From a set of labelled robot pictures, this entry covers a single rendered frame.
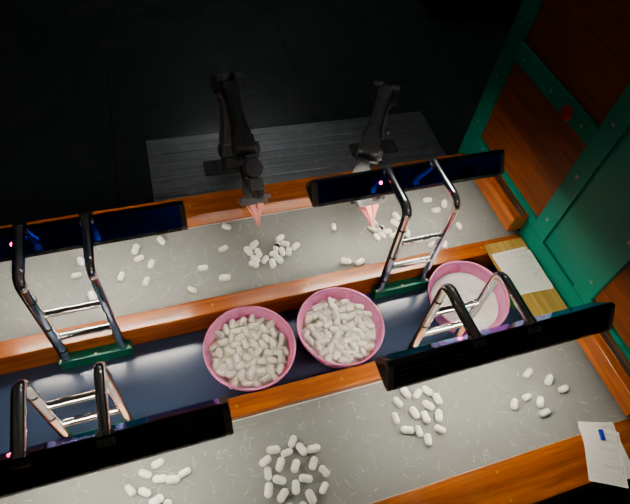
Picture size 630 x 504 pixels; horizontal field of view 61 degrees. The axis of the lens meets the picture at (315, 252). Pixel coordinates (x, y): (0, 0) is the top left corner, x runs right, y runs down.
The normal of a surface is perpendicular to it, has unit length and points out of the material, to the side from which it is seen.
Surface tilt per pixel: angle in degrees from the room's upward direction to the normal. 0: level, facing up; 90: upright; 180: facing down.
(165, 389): 0
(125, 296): 0
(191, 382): 0
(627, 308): 90
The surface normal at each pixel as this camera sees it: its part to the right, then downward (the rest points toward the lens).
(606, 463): 0.10, -0.59
